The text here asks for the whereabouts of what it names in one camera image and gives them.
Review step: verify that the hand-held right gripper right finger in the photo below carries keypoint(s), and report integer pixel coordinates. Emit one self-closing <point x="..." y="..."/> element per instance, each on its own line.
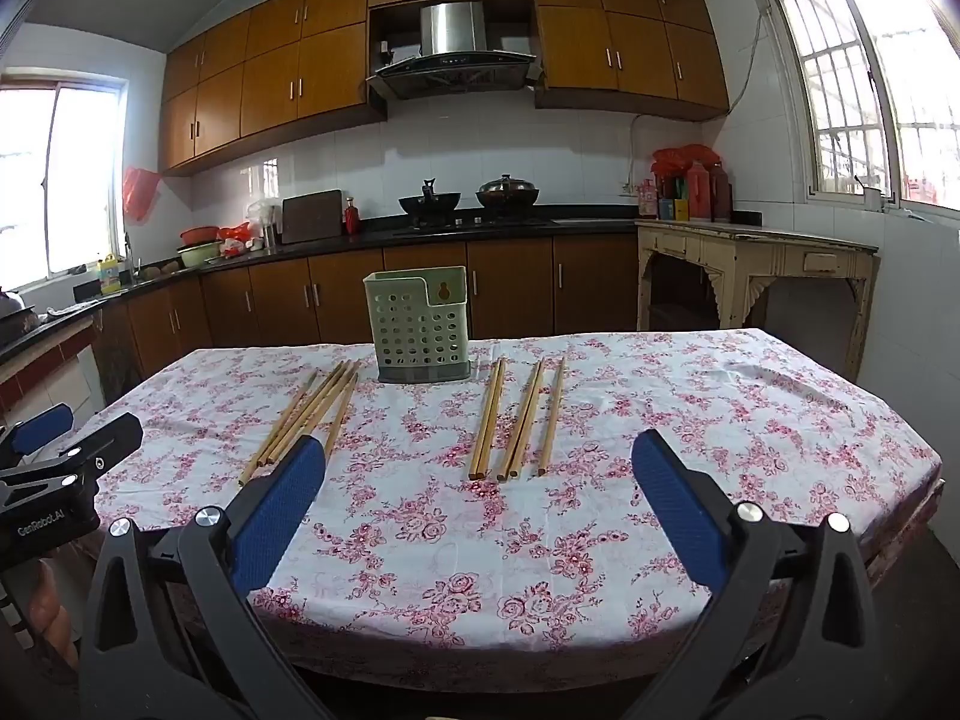
<point x="682" y="517"/>

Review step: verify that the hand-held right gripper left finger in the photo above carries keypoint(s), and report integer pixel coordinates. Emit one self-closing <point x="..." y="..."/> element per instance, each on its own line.
<point x="277" y="517"/>

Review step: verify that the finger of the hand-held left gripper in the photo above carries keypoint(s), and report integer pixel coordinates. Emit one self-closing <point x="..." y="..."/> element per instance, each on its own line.
<point x="43" y="424"/>
<point x="105" y="446"/>

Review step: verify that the wooden chopstick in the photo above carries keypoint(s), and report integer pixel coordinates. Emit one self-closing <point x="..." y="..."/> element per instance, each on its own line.
<point x="287" y="418"/>
<point x="343" y="409"/>
<point x="484" y="420"/>
<point x="307" y="412"/>
<point x="518" y="420"/>
<point x="289" y="426"/>
<point x="553" y="416"/>
<point x="493" y="418"/>
<point x="319" y="409"/>
<point x="528" y="420"/>

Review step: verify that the green perforated utensil holder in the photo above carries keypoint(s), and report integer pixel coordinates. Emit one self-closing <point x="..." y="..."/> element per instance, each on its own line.
<point x="416" y="330"/>

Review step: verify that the person's left hand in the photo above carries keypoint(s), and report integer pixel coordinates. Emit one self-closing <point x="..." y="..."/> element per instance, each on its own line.
<point x="56" y="607"/>

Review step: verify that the dark metal pot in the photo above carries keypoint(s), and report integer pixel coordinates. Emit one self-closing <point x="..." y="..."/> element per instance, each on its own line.
<point x="15" y="315"/>

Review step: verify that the yellow detergent bottle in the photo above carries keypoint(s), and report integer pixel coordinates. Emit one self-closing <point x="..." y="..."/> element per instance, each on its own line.
<point x="110" y="277"/>

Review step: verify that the metal sink faucet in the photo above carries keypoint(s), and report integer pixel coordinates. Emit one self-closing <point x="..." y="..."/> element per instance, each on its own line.
<point x="130" y="259"/>

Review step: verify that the pink floral tablecloth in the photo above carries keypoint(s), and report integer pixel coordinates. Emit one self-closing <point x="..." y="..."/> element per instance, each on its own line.
<point x="480" y="540"/>

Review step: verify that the wooden dining table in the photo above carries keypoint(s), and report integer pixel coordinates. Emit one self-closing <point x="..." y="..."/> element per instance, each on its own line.
<point x="911" y="517"/>

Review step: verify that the red plastic basin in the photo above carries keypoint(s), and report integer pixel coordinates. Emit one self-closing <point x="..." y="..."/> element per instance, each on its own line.
<point x="199" y="234"/>

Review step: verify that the red and white bag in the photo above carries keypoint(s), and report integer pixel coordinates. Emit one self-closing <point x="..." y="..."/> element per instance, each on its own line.
<point x="234" y="238"/>

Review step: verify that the window beside sink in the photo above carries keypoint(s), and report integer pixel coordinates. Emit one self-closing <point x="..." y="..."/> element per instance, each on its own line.
<point x="75" y="180"/>

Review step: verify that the hanging red plastic bag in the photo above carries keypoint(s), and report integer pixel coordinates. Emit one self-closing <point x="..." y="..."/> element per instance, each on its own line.
<point x="141" y="193"/>

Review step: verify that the brown lower kitchen cabinets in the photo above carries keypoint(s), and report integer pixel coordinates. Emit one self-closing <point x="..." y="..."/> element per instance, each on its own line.
<point x="420" y="285"/>

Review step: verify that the white bag with steel cup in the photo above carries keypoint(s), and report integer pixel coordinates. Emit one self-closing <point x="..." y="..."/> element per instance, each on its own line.
<point x="264" y="223"/>

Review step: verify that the cream wooden side table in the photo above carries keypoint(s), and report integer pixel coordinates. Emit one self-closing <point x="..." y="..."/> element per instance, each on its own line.
<point x="750" y="247"/>

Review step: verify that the black kitchen countertop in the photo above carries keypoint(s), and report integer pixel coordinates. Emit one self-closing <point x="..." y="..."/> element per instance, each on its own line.
<point x="360" y="238"/>

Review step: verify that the dark wooden cutting board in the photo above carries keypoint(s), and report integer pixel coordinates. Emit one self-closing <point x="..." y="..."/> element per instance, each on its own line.
<point x="311" y="217"/>

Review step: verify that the small red bottle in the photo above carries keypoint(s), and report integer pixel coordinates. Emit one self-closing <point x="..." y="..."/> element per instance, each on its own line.
<point x="352" y="219"/>

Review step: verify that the colourful seasoning box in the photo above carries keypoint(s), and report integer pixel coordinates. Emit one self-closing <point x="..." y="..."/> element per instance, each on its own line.
<point x="673" y="208"/>

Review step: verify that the red oil bottle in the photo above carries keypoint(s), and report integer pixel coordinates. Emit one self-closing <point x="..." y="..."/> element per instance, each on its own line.
<point x="699" y="195"/>

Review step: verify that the dark red bottle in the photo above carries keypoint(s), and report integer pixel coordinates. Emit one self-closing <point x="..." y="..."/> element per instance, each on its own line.
<point x="721" y="195"/>

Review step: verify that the black wok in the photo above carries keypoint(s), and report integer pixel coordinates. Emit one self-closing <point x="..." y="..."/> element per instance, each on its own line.
<point x="429" y="204"/>

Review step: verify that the black gas stove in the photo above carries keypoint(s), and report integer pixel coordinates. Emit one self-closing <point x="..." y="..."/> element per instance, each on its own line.
<point x="480" y="223"/>

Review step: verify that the dark lidded pot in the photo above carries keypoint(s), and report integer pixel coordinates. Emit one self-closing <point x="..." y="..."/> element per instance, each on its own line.
<point x="508" y="193"/>

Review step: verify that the window with white grille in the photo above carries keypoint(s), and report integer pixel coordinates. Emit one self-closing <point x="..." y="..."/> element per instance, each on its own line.
<point x="847" y="90"/>

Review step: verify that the steel range hood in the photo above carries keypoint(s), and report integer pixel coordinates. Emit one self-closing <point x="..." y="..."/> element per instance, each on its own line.
<point x="452" y="30"/>

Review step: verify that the brown upper wall cabinets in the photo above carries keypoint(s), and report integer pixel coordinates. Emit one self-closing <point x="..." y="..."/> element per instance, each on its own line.
<point x="270" y="82"/>

